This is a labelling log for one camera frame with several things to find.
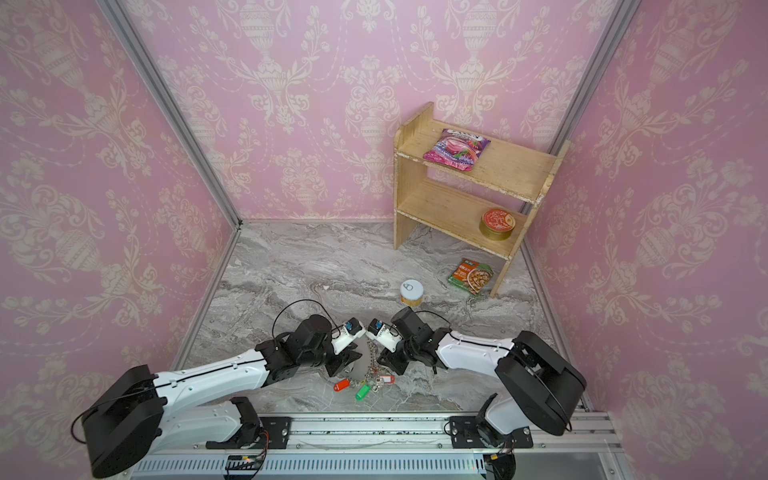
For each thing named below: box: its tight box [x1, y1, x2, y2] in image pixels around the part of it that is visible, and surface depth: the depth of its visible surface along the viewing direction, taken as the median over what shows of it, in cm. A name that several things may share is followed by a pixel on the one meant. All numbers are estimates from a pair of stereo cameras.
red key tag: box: [333, 378, 351, 392], surface depth 83 cm
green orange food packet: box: [448, 258, 494, 295], surface depth 105 cm
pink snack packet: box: [423, 128, 491, 172], surface depth 76 cm
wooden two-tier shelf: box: [393, 102, 571, 297], surface depth 83 cm
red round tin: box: [479, 209, 516, 241], surface depth 89 cm
